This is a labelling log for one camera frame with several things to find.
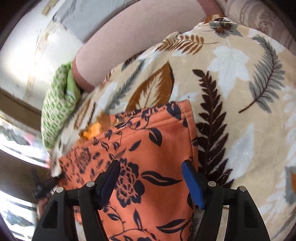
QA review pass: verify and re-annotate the wooden window frame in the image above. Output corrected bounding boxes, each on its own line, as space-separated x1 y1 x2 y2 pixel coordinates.
0 87 44 121

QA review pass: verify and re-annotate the stained glass window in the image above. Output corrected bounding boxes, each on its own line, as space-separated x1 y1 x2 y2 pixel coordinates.
0 116 51 239

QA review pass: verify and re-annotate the orange floral cloth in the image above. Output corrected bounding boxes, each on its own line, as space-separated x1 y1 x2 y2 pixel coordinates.
58 100 199 241

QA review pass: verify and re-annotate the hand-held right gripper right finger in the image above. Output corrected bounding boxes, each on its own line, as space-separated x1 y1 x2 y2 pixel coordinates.
181 160 271 241

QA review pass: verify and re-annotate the leaf printed blanket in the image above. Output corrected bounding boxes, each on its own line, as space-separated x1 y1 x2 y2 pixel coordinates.
50 14 296 241

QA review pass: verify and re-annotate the pink bolster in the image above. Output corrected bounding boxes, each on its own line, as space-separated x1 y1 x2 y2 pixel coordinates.
72 0 222 92

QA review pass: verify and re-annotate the green checked pillow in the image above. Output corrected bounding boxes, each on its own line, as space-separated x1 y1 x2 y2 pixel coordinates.
40 61 81 149

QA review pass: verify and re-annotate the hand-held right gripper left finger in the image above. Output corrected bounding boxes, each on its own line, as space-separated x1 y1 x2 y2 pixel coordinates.
32 159 121 241

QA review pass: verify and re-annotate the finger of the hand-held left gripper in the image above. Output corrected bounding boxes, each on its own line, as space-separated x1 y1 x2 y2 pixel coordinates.
31 168 66 201

